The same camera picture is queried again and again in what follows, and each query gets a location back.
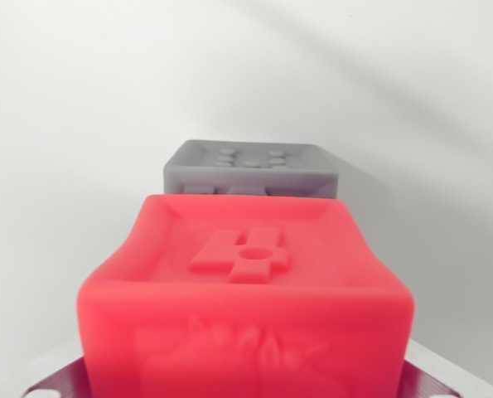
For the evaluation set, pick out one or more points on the gripper right finger with silver black pad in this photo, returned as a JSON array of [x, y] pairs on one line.
[[432, 381]]

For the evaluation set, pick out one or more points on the gripper left finger with silver black pad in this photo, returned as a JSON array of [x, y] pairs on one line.
[[66, 379]]

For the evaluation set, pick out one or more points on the red embossed plastic cube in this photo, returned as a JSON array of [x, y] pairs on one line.
[[246, 315]]

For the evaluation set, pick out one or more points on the grey embossed plastic cube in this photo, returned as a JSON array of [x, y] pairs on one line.
[[213, 176]]

